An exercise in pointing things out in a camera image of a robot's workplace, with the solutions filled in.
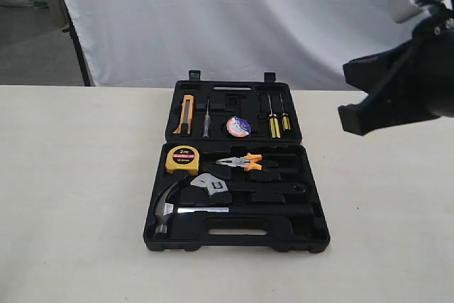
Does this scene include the yellow tape measure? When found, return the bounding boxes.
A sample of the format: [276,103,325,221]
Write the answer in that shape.
[165,145,200,176]

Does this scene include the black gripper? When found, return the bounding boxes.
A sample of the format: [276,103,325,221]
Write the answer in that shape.
[338,18,453,136]

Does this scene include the orange handled pliers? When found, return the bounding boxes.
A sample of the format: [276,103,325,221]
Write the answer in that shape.
[215,153,264,172]

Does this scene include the black handled adjustable wrench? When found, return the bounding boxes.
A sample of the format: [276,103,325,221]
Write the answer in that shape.
[189,173,308,197]

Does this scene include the clear tester screwdriver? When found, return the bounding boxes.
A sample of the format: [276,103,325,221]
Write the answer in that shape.
[201,98,211,138]

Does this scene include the large yellow black screwdriver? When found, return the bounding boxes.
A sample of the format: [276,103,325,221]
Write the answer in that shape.
[267,94,281,138]

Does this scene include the small yellow black screwdriver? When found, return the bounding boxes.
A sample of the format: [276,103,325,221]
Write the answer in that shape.
[279,94,291,131]

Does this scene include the orange utility knife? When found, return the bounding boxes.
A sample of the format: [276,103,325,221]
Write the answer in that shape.
[172,94,194,135]

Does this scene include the steel claw hammer black grip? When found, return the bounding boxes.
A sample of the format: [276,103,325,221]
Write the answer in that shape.
[154,183,314,234]

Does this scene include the black electrical tape roll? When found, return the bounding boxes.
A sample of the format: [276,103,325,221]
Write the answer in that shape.
[226,116,252,138]

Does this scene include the black backdrop stand pole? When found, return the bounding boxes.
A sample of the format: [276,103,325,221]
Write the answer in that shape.
[54,0,93,87]

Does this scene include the white backdrop cloth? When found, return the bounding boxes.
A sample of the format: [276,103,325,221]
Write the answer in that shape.
[64,0,414,90]

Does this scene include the black plastic tool case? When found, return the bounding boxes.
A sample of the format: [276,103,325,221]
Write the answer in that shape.
[143,70,331,253]

